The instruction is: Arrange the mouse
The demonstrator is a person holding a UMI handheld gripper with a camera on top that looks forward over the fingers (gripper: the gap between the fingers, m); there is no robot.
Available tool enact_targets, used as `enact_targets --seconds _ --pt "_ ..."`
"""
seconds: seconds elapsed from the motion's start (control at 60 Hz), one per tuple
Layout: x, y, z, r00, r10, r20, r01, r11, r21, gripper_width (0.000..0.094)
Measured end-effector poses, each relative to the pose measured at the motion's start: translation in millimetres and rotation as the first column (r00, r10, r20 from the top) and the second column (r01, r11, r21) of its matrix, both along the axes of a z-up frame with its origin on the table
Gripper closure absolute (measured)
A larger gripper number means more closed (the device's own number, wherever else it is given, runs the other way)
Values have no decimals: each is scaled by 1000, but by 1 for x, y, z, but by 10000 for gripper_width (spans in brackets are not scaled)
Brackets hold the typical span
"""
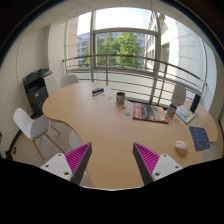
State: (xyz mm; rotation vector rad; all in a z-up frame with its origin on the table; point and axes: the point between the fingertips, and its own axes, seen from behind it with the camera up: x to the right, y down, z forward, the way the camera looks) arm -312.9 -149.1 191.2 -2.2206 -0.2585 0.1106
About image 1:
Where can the white computer mouse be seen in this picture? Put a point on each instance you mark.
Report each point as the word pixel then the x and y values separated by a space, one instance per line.
pixel 181 147

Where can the small colourful can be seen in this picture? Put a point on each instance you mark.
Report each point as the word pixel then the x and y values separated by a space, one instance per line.
pixel 171 110

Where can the black office printer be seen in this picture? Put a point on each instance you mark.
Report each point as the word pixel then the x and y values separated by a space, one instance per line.
pixel 38 86

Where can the white chair wooden legs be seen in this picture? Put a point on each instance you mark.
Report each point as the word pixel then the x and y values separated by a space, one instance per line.
pixel 33 128

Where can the black speaker right edge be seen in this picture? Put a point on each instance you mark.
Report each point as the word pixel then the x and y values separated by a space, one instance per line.
pixel 195 103

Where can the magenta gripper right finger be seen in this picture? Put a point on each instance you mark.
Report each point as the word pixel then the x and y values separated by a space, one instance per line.
pixel 153 166

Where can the red magazine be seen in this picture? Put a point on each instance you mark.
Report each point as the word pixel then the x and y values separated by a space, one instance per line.
pixel 149 112

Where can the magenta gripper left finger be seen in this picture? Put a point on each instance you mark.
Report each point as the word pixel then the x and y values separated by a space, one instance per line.
pixel 70 166

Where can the dark patterned mug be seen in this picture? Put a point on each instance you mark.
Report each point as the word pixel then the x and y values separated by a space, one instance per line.
pixel 120 98

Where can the metal window railing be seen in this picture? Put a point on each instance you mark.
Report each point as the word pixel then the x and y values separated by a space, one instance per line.
pixel 141 78

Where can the light blue booklet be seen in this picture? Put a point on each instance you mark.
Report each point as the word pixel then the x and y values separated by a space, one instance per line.
pixel 184 113

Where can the blue speckled mouse pad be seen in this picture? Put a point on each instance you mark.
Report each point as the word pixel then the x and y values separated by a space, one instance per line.
pixel 200 138

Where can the white chair right side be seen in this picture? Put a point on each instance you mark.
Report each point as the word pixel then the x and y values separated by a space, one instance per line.
pixel 179 95

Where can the white chair behind table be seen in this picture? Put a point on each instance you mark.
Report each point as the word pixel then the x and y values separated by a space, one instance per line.
pixel 69 80

